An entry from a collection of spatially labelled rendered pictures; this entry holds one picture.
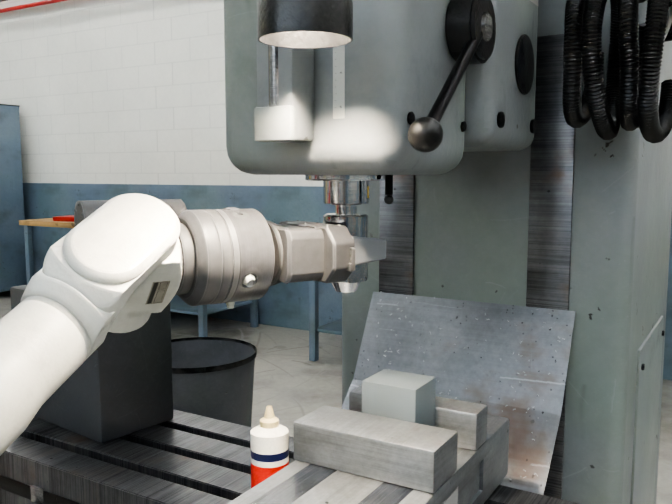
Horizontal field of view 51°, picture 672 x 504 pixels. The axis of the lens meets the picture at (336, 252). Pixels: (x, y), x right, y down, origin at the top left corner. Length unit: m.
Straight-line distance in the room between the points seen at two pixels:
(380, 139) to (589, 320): 0.52
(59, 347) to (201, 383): 2.05
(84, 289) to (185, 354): 2.47
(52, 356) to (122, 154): 6.66
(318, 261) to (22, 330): 0.28
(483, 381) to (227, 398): 1.69
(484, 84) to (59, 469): 0.67
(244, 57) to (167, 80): 6.08
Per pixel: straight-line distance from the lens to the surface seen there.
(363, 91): 0.63
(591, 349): 1.05
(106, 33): 7.42
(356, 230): 0.72
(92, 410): 1.00
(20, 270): 8.19
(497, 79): 0.81
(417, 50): 0.66
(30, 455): 1.00
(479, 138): 0.79
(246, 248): 0.63
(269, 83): 0.64
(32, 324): 0.55
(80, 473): 0.92
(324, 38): 0.59
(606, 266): 1.03
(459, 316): 1.08
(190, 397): 2.60
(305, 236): 0.66
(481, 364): 1.05
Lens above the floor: 1.31
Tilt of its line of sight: 6 degrees down
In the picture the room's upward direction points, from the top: straight up
